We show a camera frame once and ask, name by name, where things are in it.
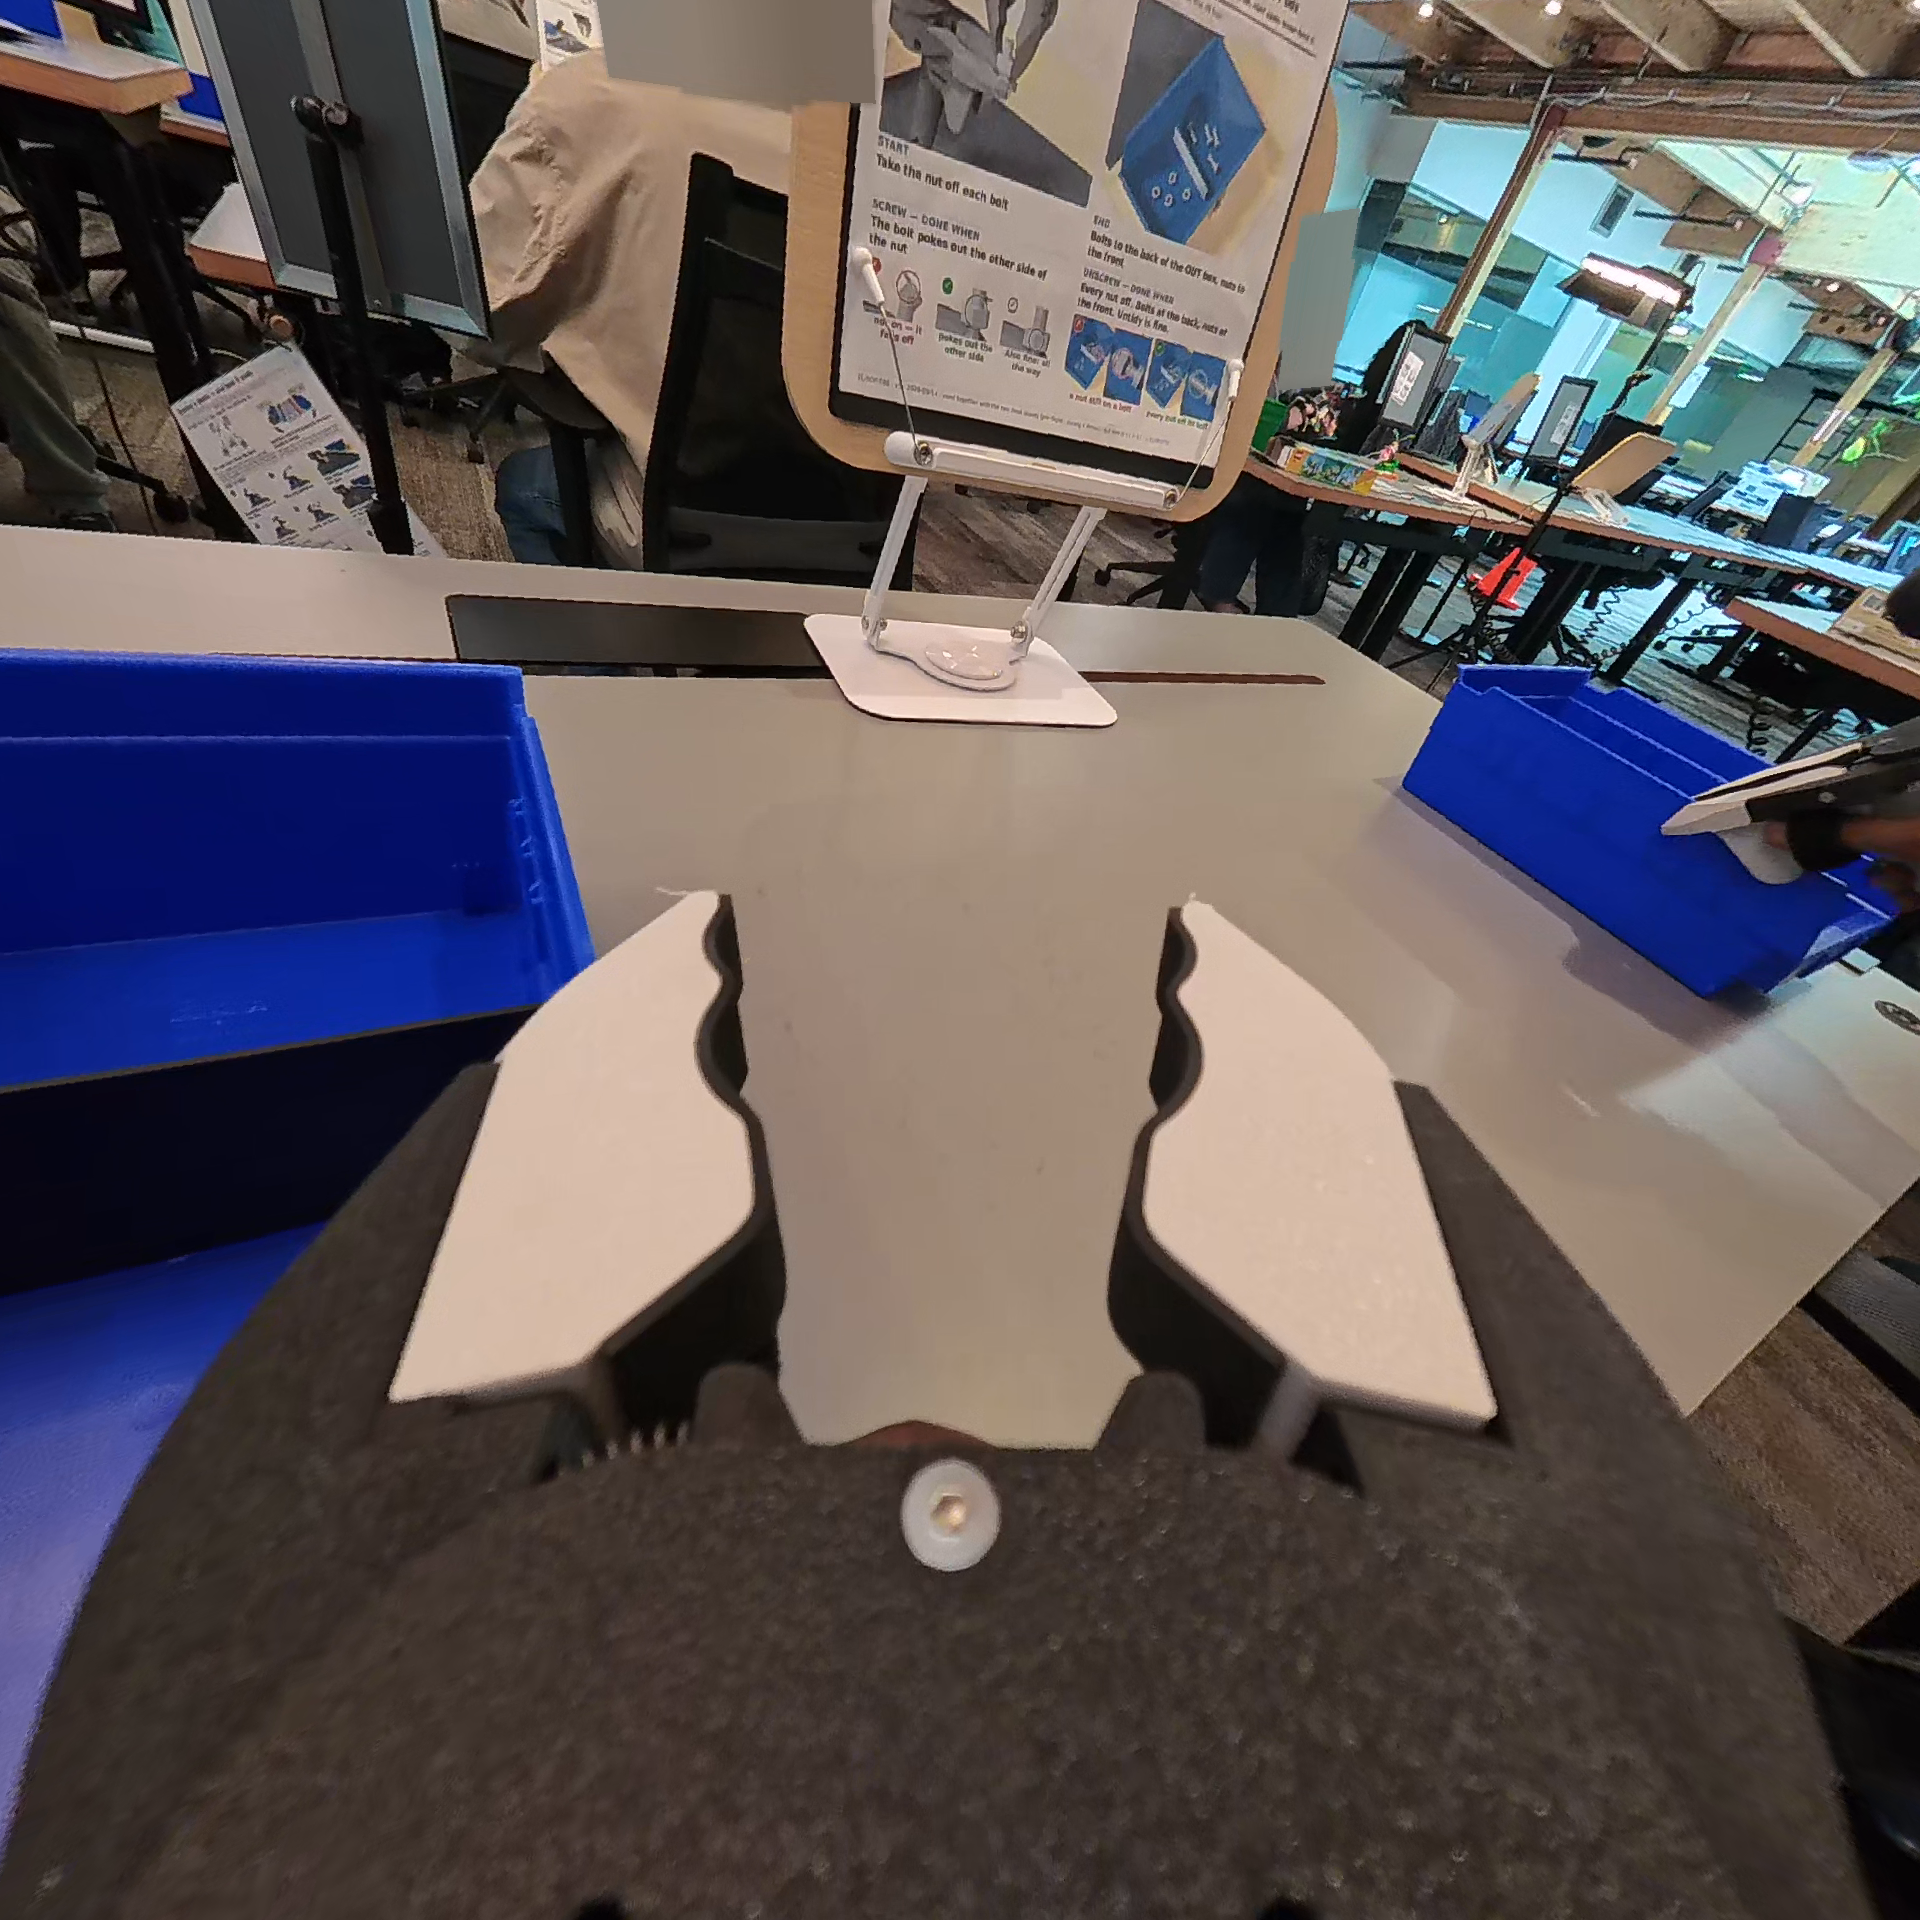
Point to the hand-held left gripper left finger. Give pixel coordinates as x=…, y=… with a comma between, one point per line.
x=600, y=1171

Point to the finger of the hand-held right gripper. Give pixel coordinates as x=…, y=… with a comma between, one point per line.
x=1755, y=804

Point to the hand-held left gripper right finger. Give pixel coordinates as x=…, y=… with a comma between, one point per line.
x=1306, y=1200

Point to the blue plastic bin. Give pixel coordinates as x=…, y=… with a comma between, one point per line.
x=1560, y=811
x=225, y=840

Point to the person's right hand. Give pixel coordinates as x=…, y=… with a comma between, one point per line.
x=1901, y=863

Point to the long background desk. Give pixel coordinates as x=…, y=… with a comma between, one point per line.
x=1651, y=525

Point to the colourful game box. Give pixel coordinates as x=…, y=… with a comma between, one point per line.
x=1342, y=470

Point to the studio softbox light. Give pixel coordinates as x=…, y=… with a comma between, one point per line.
x=1629, y=285

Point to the white document stand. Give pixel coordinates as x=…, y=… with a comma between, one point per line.
x=974, y=698

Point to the black office chair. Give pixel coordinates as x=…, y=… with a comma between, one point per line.
x=735, y=406

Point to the laminated instruction leaflet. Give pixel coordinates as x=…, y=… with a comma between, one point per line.
x=283, y=451

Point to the wooden document board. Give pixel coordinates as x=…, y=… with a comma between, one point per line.
x=818, y=301

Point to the printed instruction sheet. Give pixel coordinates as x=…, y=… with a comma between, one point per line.
x=1021, y=271

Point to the grey framed board on stand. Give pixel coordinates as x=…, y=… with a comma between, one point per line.
x=323, y=135

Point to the wooden table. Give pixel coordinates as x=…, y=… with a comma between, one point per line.
x=90, y=71

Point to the wooden support post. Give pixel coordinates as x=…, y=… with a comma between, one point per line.
x=1501, y=224

